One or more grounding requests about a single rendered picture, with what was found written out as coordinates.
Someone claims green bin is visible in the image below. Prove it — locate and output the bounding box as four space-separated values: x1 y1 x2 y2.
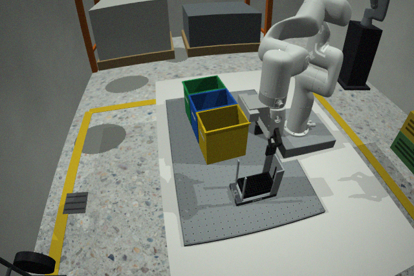
182 76 226 123

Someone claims blue bin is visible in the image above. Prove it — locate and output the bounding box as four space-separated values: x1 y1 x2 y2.
189 89 238 143

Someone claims yellow open bin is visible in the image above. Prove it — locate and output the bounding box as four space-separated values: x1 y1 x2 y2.
196 105 251 165

